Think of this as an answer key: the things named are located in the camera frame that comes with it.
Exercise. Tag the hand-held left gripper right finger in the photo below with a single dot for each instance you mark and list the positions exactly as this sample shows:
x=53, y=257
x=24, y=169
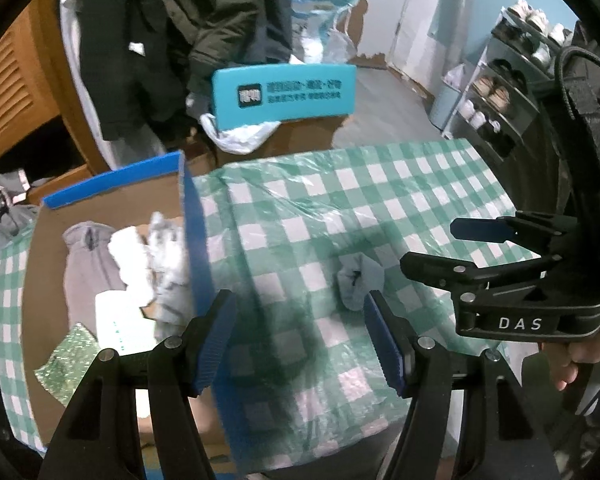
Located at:
x=385, y=345

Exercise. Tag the green glitter pouch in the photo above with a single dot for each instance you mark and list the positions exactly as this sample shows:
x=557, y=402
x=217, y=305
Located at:
x=65, y=365

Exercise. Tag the pale grey fuzzy sock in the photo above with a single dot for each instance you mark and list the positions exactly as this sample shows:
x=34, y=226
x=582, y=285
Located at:
x=170, y=280

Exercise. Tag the wooden louvred wardrobe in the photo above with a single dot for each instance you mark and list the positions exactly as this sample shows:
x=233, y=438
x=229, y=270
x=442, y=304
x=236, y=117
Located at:
x=10, y=85

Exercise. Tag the cardboard box with blue edge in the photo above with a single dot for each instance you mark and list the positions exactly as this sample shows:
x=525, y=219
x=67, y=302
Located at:
x=105, y=205

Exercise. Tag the pale blue trash bin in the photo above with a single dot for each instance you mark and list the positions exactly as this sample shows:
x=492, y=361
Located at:
x=445, y=105

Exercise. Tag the olive green hanging jacket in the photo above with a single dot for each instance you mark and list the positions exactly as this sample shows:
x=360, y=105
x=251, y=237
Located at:
x=220, y=10

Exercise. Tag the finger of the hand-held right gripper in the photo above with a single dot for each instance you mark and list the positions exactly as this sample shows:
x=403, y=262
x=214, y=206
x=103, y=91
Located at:
x=440, y=267
x=480, y=230

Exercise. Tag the shoe rack with shoes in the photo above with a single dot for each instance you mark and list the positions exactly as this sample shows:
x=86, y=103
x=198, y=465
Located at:
x=500, y=95

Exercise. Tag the grey fleece pants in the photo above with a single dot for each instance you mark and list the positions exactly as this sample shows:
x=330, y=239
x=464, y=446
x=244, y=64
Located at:
x=85, y=280

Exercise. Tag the person's right hand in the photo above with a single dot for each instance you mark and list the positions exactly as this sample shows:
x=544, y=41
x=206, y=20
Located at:
x=575, y=355

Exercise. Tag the green checked tablecloth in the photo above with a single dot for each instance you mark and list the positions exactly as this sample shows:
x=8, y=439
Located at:
x=330, y=200

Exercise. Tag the brown cardboard carton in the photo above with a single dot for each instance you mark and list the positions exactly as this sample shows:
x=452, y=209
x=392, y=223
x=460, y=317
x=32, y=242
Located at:
x=305, y=137

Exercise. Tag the white fluffy sock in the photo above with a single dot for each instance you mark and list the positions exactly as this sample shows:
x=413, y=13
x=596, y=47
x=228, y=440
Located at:
x=130, y=260

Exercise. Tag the dark navy hanging coat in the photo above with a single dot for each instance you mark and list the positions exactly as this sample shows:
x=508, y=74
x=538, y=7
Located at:
x=275, y=10

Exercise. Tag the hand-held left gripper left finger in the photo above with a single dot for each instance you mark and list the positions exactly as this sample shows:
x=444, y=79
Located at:
x=215, y=340

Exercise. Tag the black hanging jacket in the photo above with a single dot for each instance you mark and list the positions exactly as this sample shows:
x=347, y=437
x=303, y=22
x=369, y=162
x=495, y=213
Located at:
x=125, y=75

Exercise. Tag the metal shoe rack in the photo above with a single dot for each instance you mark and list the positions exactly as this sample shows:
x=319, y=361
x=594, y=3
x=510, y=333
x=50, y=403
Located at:
x=525, y=105

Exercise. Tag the white plastic bag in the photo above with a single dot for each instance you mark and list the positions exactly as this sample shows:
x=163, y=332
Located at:
x=235, y=140

